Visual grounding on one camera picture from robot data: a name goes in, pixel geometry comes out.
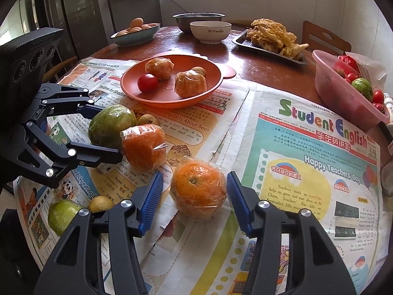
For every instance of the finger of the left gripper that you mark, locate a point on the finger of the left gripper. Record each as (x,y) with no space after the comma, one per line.
(93,156)
(89,111)

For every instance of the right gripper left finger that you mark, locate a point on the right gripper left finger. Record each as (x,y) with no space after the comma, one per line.
(75,267)

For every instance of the green fruit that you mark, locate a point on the green fruit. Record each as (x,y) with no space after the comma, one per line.
(60,214)
(106,127)

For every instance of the orange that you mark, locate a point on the orange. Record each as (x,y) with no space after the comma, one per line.
(145,147)
(190,84)
(197,188)
(159,67)

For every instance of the red cherry tomato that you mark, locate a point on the red cherry tomato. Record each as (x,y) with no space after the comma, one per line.
(147,83)

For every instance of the small yellow longan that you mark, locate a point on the small yellow longan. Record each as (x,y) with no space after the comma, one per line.
(100,204)
(200,71)

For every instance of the small longan behind green fruit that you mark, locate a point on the small longan behind green fruit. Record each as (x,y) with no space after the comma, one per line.
(148,119)

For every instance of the wooden chair left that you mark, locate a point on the wooden chair left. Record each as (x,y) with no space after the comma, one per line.
(56,69)

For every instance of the wooden chair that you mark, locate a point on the wooden chair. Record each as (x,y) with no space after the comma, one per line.
(56,69)
(322,39)

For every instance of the orange plastic plate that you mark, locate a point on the orange plastic plate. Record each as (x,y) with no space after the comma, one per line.
(164,95)

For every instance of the bowl of eggs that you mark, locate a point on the bowl of eggs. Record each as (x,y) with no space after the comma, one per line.
(138,32)

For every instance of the right Student English newspaper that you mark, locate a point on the right Student English newspaper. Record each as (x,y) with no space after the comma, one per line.
(295,155)

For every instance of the stainless steel bowl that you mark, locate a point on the stainless steel bowl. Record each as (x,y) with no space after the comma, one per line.
(184,19)

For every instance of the white ceramic bowl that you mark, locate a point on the white ceramic bowl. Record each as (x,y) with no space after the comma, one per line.
(210,32)

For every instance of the metal tray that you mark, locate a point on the metal tray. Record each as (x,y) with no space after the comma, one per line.
(241,42)

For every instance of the pink plastic basin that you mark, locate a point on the pink plastic basin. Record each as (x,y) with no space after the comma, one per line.
(341,97)

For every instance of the pile of fried food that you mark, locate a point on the pile of fried food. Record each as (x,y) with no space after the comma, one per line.
(273,36)

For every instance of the white plastic bag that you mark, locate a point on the white plastic bag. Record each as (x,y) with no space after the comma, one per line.
(371,69)

